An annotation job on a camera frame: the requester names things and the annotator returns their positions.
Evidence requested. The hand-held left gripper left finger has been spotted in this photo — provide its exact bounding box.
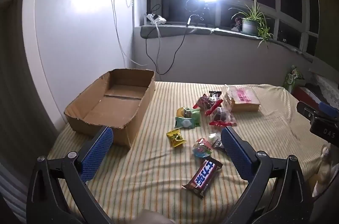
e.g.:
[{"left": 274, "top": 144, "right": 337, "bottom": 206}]
[{"left": 26, "top": 126, "right": 114, "bottom": 224}]

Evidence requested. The striped bedsheet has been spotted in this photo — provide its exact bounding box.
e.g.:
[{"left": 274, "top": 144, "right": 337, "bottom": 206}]
[{"left": 47, "top": 81, "right": 330, "bottom": 224}]

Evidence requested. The person's right hand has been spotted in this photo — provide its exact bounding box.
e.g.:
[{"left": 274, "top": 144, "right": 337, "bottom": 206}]
[{"left": 312, "top": 143, "right": 339, "bottom": 198}]

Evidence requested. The red box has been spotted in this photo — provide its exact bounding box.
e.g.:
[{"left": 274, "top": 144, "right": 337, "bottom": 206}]
[{"left": 292, "top": 84, "right": 325, "bottom": 108}]

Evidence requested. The clear cracker bag pink print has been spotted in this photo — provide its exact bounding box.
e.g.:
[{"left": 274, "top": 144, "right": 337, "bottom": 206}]
[{"left": 222, "top": 84, "right": 261, "bottom": 113}]

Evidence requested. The small figurine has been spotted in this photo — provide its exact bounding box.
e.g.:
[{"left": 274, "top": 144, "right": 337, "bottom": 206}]
[{"left": 231, "top": 16, "right": 243, "bottom": 32}]

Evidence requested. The ring light tripod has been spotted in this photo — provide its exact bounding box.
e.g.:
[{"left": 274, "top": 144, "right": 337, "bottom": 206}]
[{"left": 197, "top": 1, "right": 213, "bottom": 26}]

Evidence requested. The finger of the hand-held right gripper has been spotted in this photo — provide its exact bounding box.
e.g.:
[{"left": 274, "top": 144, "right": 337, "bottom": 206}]
[
  {"left": 297, "top": 101, "right": 324, "bottom": 124},
  {"left": 318, "top": 102, "right": 339, "bottom": 118}
]

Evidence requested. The clear packet of dark dates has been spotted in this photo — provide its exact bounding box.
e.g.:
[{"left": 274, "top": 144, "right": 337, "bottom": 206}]
[{"left": 209, "top": 107, "right": 237, "bottom": 127}]

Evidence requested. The white lace cloth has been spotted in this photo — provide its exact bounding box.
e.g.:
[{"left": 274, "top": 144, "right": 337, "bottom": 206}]
[{"left": 308, "top": 69, "right": 339, "bottom": 106}]

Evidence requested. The colourful round candy packet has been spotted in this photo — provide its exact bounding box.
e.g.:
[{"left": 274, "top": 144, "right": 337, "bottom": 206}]
[{"left": 192, "top": 138, "right": 213, "bottom": 159}]

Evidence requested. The grey sill cushion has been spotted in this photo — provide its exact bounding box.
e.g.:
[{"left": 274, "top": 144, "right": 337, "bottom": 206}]
[
  {"left": 140, "top": 25, "right": 213, "bottom": 39},
  {"left": 213, "top": 27, "right": 314, "bottom": 55}
]

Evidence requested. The clear packet with red strip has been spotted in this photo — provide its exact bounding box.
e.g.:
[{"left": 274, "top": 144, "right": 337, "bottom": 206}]
[{"left": 204, "top": 98, "right": 223, "bottom": 116}]

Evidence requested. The long white cable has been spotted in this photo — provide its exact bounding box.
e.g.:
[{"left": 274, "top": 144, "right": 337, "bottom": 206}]
[{"left": 109, "top": 0, "right": 149, "bottom": 69}]

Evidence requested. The potted spider plant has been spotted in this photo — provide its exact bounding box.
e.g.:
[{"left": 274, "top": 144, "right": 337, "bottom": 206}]
[{"left": 228, "top": 0, "right": 274, "bottom": 49}]

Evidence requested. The teal packet with white ring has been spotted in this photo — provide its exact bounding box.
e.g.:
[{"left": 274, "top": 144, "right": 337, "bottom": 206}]
[{"left": 175, "top": 117, "right": 196, "bottom": 129}]

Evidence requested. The white power strip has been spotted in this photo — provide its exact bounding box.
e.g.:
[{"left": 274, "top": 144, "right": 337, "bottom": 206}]
[{"left": 146, "top": 13, "right": 167, "bottom": 26}]

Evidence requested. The black cable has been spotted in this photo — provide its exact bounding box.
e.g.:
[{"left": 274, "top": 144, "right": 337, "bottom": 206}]
[{"left": 145, "top": 16, "right": 198, "bottom": 75}]

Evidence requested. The brown chocolate bar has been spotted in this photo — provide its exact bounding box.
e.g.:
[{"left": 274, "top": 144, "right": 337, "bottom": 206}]
[{"left": 182, "top": 156, "right": 223, "bottom": 199}]

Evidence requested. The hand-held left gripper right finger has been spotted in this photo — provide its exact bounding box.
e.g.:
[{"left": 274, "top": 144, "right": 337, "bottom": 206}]
[{"left": 221, "top": 125, "right": 314, "bottom": 224}]

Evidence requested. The cardboard box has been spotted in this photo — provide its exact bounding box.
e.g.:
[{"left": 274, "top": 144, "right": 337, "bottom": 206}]
[{"left": 64, "top": 68, "right": 156, "bottom": 149}]

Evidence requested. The yellow candy packet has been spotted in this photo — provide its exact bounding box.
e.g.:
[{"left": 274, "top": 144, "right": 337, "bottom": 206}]
[{"left": 166, "top": 129, "right": 186, "bottom": 148}]

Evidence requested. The green snack packet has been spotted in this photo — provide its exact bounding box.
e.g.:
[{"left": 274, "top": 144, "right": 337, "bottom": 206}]
[{"left": 185, "top": 108, "right": 201, "bottom": 126}]

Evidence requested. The white charger cable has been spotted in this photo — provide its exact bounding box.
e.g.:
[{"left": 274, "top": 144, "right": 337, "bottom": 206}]
[{"left": 154, "top": 24, "right": 163, "bottom": 74}]

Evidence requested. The green toy figure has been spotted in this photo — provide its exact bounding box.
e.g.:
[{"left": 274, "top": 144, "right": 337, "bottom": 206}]
[{"left": 284, "top": 65, "right": 306, "bottom": 93}]

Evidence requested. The clear red-edged date packet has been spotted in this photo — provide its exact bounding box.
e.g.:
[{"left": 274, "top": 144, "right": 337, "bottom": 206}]
[{"left": 193, "top": 94, "right": 216, "bottom": 111}]

